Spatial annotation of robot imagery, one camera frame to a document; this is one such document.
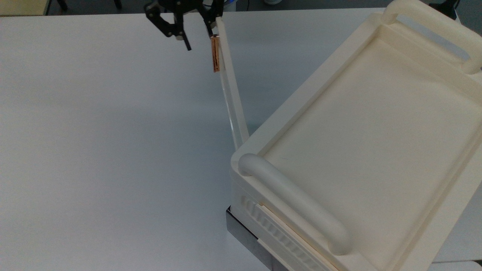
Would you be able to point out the black clamp mount stand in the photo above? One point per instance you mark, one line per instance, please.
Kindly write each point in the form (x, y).
(444, 6)

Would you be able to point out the cream cabinet door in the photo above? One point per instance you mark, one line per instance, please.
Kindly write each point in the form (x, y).
(233, 98)

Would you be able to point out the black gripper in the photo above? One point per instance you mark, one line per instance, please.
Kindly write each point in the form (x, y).
(184, 5)

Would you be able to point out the black chair leg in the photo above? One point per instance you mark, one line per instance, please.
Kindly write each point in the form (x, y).
(62, 3)
(117, 3)

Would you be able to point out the yellow wooden board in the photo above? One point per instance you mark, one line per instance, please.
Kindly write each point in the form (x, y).
(23, 6)

